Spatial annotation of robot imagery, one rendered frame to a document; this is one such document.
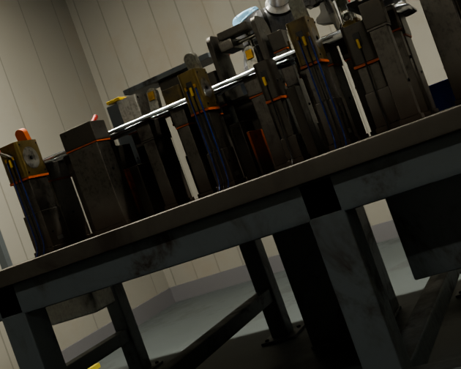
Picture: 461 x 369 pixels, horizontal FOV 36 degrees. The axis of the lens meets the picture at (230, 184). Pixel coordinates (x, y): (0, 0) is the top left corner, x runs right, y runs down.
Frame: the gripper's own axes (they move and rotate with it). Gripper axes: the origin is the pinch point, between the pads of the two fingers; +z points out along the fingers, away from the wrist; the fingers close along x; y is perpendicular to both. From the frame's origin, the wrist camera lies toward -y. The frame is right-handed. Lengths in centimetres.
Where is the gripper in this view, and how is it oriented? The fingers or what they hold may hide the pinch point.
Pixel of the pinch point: (339, 25)
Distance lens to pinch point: 208.8
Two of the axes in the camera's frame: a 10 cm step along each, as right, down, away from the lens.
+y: -8.6, 3.3, 4.0
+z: 3.5, 9.4, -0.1
